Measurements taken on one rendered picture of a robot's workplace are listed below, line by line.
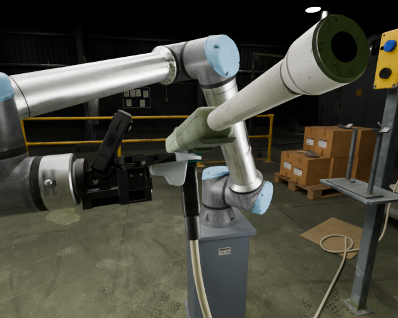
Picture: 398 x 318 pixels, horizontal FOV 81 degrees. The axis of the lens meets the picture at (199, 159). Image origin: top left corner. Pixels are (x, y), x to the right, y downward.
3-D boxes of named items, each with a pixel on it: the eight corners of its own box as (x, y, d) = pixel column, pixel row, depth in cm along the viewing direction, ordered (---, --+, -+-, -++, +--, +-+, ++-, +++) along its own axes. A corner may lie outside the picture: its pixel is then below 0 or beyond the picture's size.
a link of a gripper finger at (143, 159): (175, 163, 44) (127, 168, 43) (174, 154, 44) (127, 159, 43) (177, 162, 39) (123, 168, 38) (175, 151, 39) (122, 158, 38)
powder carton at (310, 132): (323, 148, 380) (325, 125, 372) (337, 151, 353) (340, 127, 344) (302, 149, 371) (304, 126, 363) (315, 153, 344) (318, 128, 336)
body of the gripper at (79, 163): (152, 195, 47) (86, 206, 43) (147, 153, 47) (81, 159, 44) (156, 199, 40) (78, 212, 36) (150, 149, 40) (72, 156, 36)
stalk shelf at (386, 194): (405, 200, 111) (407, 197, 111) (366, 204, 106) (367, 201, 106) (351, 179, 141) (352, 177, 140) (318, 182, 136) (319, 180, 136)
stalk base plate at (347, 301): (374, 312, 140) (374, 312, 140) (357, 316, 138) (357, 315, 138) (357, 296, 152) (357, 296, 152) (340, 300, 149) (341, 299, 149)
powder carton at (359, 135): (358, 151, 360) (362, 127, 352) (377, 154, 333) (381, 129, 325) (338, 152, 349) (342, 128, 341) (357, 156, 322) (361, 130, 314)
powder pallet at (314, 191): (331, 173, 414) (331, 166, 411) (377, 189, 341) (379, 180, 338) (273, 181, 376) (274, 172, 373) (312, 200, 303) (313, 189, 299)
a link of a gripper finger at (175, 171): (203, 182, 44) (154, 188, 43) (199, 151, 45) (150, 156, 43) (206, 182, 41) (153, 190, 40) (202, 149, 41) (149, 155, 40)
